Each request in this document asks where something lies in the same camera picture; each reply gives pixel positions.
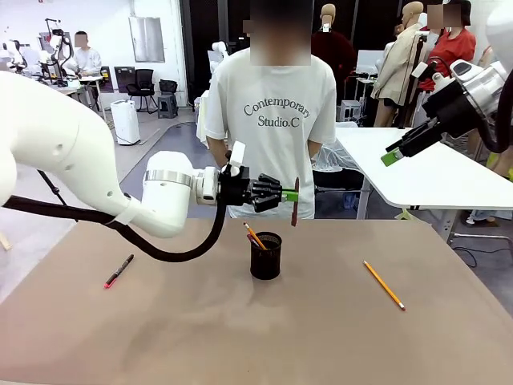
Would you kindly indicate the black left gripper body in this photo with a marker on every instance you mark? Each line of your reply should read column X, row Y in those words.
column 236, row 188

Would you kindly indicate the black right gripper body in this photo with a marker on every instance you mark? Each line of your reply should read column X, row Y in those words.
column 451, row 108

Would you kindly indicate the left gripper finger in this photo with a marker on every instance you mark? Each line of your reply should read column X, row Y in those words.
column 266, row 203
column 266, row 182

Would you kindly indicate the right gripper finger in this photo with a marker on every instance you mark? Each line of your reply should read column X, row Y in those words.
column 421, row 129
column 417, row 146

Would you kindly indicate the red-brown pencil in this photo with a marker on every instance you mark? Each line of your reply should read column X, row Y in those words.
column 296, row 208

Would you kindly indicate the yellow pencil dark tip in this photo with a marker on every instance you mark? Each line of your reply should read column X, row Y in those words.
column 255, row 237

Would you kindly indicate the yellow pencil red eraser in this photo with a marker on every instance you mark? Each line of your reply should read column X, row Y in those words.
column 384, row 285

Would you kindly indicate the black marker pink cap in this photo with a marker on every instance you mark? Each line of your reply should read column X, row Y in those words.
column 119, row 271

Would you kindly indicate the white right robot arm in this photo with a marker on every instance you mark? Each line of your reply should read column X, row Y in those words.
column 491, row 80

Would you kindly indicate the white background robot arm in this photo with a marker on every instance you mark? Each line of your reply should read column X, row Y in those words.
column 219, row 50

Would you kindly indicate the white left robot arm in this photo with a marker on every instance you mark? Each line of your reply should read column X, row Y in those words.
column 48, row 132

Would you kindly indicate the black mesh pen holder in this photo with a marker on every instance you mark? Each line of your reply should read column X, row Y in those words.
column 265, row 258

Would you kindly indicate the black tripod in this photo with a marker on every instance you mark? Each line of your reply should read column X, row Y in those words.
column 414, row 96

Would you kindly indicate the large white table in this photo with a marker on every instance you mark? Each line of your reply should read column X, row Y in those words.
column 433, row 180

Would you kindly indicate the person in white T-shirt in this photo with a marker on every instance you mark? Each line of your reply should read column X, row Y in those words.
column 276, row 140

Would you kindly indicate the figure in red shirt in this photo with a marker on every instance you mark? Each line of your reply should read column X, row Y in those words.
column 457, row 44

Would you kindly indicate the mannequin in beige coat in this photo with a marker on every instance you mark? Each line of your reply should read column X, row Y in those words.
column 397, row 68

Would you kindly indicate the small grey cabinet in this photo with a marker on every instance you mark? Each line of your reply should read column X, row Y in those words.
column 352, row 110

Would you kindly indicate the table with white cloth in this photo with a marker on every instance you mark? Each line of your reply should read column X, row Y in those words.
column 202, row 120

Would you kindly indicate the clear plastic bag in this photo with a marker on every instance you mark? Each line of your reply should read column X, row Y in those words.
column 338, row 156

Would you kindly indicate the black stool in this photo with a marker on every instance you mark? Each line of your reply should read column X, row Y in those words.
column 167, row 106

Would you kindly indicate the mannequin in dark red sweater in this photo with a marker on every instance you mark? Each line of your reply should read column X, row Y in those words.
column 334, row 52

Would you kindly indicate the white air purifier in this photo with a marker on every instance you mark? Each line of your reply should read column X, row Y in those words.
column 125, row 122

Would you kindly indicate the black office chair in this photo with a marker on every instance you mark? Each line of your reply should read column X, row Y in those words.
column 142, row 86

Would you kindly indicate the dark standing poster board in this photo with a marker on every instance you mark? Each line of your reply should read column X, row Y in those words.
column 123, row 78

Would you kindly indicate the white-legged desk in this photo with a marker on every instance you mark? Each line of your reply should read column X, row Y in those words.
column 90, row 79

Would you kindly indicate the thin black rod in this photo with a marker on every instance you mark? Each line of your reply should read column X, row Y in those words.
column 52, row 188

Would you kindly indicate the person in white sweater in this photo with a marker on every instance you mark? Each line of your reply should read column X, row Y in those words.
column 88, row 60

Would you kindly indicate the wooden stick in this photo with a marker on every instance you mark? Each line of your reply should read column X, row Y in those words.
column 5, row 240

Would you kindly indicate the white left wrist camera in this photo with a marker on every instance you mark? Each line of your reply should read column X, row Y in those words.
column 238, row 152

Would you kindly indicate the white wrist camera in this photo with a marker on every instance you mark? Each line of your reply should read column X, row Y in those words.
column 238, row 152
column 420, row 70

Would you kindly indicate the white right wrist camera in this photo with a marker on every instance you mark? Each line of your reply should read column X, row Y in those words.
column 420, row 70

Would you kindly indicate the grey wall panel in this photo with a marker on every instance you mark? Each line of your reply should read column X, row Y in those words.
column 147, row 40

